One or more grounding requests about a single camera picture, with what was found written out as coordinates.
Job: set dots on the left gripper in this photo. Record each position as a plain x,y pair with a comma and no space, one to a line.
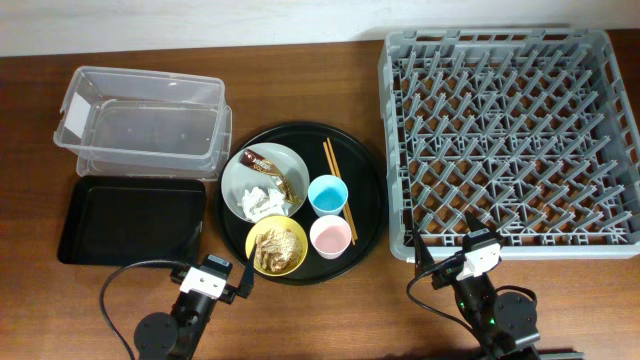
230,293

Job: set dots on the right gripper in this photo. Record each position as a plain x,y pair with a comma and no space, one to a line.
447,274

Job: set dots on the food scraps with rice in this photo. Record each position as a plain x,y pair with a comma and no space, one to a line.
278,250

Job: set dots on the yellow bowl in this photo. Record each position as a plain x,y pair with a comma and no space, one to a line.
280,222

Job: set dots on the white napkin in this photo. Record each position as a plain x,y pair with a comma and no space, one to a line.
257,203

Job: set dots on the pink cup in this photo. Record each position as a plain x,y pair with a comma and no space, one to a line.
330,236

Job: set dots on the grey plate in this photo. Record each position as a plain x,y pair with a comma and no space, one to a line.
236,177

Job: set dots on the blue cup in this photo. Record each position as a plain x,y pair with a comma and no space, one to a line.
328,195

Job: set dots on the brown snack wrapper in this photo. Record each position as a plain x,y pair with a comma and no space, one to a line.
257,162

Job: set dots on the wooden chopstick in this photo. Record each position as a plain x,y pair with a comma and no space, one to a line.
328,158
336,172

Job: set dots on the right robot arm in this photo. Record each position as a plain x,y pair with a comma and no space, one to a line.
502,320

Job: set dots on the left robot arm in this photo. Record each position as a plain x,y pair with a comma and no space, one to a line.
176,335

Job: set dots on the grey dishwasher rack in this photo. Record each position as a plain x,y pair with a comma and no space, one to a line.
529,130

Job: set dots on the round black serving tray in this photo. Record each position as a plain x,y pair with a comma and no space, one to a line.
365,182

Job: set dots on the black rectangular tray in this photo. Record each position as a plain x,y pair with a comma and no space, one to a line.
117,221

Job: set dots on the clear plastic bin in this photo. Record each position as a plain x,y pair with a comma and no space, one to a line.
128,122

